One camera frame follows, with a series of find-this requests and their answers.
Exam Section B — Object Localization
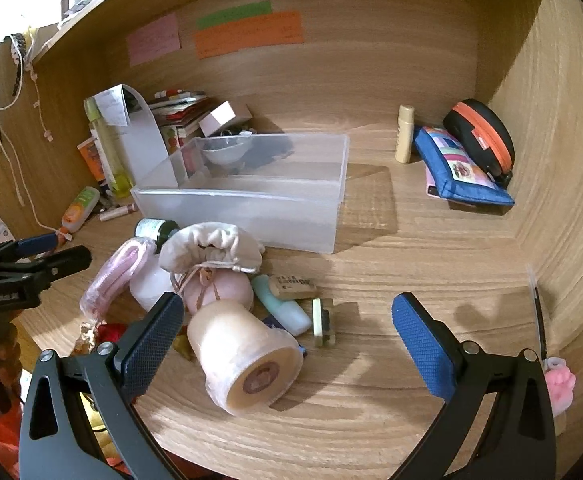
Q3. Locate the wooden shelf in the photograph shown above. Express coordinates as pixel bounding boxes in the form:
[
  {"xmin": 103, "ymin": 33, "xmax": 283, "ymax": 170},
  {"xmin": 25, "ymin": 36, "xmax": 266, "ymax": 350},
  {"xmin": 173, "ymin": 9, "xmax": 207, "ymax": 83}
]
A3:
[{"xmin": 22, "ymin": 0, "xmax": 182, "ymax": 63}]

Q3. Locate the small amber object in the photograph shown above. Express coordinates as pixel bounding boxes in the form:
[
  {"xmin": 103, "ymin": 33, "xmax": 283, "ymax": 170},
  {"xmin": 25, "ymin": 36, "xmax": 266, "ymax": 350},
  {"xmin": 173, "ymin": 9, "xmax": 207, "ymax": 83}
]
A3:
[{"xmin": 172, "ymin": 335, "xmax": 195, "ymax": 361}]

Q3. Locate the white cord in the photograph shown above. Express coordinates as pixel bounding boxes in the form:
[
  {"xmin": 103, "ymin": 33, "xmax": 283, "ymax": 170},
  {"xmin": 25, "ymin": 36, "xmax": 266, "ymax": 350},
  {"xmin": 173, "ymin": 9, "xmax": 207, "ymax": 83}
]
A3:
[{"xmin": 0, "ymin": 75, "xmax": 60, "ymax": 233}]

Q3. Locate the orange paper note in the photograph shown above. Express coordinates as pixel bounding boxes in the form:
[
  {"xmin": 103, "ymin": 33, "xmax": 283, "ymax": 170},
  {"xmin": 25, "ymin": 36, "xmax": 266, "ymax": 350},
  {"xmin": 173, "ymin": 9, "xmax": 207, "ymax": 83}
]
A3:
[{"xmin": 192, "ymin": 10, "xmax": 305, "ymax": 61}]

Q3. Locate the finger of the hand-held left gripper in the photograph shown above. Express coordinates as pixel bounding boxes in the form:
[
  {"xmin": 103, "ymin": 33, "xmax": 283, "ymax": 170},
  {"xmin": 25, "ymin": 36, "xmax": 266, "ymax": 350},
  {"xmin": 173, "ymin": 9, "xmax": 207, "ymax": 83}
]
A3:
[
  {"xmin": 0, "ymin": 245, "xmax": 93, "ymax": 291},
  {"xmin": 0, "ymin": 232, "xmax": 62, "ymax": 263}
]

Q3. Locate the pink knitted toy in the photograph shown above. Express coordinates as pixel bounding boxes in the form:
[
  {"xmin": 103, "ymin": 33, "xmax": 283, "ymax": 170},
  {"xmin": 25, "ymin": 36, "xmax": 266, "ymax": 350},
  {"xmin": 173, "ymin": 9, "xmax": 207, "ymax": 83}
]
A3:
[{"xmin": 543, "ymin": 356, "xmax": 577, "ymax": 418}]

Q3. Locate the white small bottle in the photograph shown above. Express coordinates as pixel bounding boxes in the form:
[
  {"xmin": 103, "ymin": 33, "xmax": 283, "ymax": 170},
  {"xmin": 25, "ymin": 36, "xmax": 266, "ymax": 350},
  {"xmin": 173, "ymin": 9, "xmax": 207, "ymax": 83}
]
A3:
[{"xmin": 129, "ymin": 260, "xmax": 180, "ymax": 312}]

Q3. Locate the orange box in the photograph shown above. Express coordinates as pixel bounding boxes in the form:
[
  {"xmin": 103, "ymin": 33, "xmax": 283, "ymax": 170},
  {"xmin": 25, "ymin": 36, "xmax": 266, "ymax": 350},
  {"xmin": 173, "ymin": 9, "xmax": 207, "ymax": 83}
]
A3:
[{"xmin": 76, "ymin": 136, "xmax": 108, "ymax": 183}]

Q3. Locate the pink cable bag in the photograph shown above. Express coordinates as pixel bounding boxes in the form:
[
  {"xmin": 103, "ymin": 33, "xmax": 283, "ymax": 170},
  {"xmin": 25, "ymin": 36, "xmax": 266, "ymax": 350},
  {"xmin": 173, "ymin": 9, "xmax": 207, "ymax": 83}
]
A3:
[{"xmin": 79, "ymin": 237, "xmax": 150, "ymax": 323}]

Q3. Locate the pink paper note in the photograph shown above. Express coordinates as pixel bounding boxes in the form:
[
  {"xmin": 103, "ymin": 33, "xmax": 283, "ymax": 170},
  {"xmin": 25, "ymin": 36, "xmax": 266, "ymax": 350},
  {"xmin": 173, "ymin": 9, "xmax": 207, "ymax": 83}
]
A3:
[{"xmin": 126, "ymin": 13, "xmax": 181, "ymax": 67}]

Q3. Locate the cream wrapped cylinder candle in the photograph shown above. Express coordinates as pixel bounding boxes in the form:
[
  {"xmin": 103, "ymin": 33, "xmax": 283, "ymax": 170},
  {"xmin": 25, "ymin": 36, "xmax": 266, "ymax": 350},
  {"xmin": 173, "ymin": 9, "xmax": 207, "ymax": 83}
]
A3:
[{"xmin": 186, "ymin": 300, "xmax": 305, "ymax": 416}]

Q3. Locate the white drawstring pouch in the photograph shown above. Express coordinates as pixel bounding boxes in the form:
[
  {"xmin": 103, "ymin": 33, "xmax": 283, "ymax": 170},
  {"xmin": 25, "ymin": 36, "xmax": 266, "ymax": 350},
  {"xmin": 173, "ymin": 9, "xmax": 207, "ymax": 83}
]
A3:
[{"xmin": 159, "ymin": 222, "xmax": 264, "ymax": 293}]

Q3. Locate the black orange zip case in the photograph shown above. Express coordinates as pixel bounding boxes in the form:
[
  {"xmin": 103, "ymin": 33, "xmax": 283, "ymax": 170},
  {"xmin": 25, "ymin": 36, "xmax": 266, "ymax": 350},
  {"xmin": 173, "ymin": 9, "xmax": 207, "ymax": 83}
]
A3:
[{"xmin": 442, "ymin": 99, "xmax": 515, "ymax": 188}]

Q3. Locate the white cardboard box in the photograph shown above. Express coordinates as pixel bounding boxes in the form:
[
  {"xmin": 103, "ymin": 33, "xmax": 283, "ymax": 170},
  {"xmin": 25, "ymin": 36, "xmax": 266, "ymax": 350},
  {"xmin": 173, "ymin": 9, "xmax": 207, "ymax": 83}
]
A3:
[{"xmin": 122, "ymin": 85, "xmax": 178, "ymax": 193}]

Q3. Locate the clear plastic storage box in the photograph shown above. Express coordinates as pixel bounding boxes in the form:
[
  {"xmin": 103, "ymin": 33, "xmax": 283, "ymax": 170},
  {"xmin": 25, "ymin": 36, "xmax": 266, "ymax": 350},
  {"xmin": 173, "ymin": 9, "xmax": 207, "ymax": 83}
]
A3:
[{"xmin": 130, "ymin": 132, "xmax": 351, "ymax": 255}]

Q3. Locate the red thread gold charm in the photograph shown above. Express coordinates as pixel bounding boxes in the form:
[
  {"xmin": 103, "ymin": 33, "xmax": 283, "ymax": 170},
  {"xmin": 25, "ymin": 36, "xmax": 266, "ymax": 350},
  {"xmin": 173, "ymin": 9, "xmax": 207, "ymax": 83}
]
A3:
[{"xmin": 79, "ymin": 322, "xmax": 132, "ymax": 353}]

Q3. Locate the dark green bottle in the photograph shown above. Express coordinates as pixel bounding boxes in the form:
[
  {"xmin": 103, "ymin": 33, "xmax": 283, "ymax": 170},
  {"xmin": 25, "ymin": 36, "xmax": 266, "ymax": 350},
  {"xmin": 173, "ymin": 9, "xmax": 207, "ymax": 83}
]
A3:
[{"xmin": 134, "ymin": 217, "xmax": 180, "ymax": 255}]

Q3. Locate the green orange tube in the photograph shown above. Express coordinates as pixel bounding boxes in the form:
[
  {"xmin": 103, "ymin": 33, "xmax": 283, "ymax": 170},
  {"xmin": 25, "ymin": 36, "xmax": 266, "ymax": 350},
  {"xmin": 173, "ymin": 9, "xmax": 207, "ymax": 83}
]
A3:
[{"xmin": 60, "ymin": 186, "xmax": 101, "ymax": 233}]

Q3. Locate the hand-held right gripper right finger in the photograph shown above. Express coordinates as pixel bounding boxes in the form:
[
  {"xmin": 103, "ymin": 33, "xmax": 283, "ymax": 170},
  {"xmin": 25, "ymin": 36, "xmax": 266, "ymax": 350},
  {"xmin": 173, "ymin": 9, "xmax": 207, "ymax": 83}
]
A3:
[{"xmin": 391, "ymin": 291, "xmax": 557, "ymax": 480}]

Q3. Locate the teal tube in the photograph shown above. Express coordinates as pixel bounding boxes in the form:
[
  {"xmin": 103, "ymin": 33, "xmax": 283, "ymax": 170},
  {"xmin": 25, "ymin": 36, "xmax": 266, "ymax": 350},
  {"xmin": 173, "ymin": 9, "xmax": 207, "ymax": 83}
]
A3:
[{"xmin": 250, "ymin": 275, "xmax": 312, "ymax": 336}]

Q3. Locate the green black clip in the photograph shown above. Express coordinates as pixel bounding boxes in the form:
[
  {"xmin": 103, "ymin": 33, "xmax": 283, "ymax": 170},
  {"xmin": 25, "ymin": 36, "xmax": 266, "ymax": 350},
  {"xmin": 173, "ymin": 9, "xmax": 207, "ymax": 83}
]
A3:
[{"xmin": 311, "ymin": 297, "xmax": 335, "ymax": 348}]

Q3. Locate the yellow green bottle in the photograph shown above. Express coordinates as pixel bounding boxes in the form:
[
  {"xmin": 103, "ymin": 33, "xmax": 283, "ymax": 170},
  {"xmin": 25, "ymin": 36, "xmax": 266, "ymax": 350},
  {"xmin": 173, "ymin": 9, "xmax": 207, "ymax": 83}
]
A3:
[{"xmin": 84, "ymin": 97, "xmax": 135, "ymax": 198}]

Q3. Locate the pink white small box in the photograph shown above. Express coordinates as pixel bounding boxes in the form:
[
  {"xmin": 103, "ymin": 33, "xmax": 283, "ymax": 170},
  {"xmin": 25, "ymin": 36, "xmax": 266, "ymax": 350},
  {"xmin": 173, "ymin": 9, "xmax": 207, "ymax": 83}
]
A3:
[{"xmin": 199, "ymin": 101, "xmax": 253, "ymax": 136}]

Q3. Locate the small blue item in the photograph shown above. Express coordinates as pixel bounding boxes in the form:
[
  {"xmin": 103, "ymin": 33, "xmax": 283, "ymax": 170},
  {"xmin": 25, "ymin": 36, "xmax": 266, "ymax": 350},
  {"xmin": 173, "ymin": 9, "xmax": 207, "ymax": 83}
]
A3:
[{"xmin": 262, "ymin": 315, "xmax": 305, "ymax": 356}]

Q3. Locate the blue patchwork pouch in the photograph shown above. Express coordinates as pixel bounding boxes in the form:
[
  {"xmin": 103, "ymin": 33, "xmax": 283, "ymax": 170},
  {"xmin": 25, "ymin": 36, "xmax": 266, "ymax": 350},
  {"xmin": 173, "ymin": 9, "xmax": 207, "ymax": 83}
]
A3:
[{"xmin": 413, "ymin": 126, "xmax": 515, "ymax": 207}]

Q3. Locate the black patterned ribbon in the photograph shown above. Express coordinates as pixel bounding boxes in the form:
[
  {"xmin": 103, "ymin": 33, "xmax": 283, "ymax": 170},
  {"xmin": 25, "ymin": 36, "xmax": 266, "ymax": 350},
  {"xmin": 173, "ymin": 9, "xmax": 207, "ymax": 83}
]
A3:
[{"xmin": 9, "ymin": 34, "xmax": 27, "ymax": 96}]

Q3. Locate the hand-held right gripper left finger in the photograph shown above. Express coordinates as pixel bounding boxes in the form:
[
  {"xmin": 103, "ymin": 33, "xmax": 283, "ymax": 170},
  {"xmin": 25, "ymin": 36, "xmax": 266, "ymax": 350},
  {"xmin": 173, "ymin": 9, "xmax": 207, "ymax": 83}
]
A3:
[{"xmin": 19, "ymin": 291, "xmax": 185, "ymax": 480}]

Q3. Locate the wooden desktop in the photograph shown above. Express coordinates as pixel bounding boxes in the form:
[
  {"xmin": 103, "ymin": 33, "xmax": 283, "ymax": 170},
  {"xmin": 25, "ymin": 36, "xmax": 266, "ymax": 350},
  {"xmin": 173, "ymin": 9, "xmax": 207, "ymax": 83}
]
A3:
[{"xmin": 9, "ymin": 110, "xmax": 569, "ymax": 480}]

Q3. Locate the green paper note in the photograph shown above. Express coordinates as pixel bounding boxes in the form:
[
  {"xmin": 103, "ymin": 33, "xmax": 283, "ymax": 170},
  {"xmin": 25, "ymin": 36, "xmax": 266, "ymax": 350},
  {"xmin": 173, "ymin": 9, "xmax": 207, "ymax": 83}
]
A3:
[{"xmin": 195, "ymin": 0, "xmax": 273, "ymax": 30}]

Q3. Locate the lip balm stick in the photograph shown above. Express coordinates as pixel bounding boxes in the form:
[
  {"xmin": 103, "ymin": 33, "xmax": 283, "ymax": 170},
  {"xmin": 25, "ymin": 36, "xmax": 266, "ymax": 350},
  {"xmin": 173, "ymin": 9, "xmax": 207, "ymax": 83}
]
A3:
[{"xmin": 99, "ymin": 203, "xmax": 139, "ymax": 222}]

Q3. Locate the cork stopper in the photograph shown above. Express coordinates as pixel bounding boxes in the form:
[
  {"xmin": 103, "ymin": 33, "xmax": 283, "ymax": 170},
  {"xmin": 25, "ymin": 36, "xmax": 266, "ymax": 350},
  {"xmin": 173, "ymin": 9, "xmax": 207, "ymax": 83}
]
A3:
[{"xmin": 270, "ymin": 275, "xmax": 318, "ymax": 301}]

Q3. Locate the white bowl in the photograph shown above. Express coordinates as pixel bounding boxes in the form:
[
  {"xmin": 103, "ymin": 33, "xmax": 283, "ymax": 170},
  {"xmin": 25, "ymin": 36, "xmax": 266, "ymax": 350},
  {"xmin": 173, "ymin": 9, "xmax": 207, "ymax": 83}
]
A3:
[{"xmin": 199, "ymin": 135, "xmax": 252, "ymax": 167}]

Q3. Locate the pink round pouch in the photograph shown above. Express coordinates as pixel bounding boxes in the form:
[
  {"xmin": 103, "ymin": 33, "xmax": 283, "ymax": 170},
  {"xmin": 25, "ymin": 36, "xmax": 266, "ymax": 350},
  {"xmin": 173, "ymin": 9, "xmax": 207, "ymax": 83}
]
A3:
[{"xmin": 174, "ymin": 267, "xmax": 255, "ymax": 316}]

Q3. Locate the white receipt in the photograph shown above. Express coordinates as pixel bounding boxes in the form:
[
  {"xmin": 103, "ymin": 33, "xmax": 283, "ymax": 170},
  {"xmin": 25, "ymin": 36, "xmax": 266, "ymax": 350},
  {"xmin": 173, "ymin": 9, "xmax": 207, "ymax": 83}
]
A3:
[{"xmin": 93, "ymin": 86, "xmax": 132, "ymax": 127}]

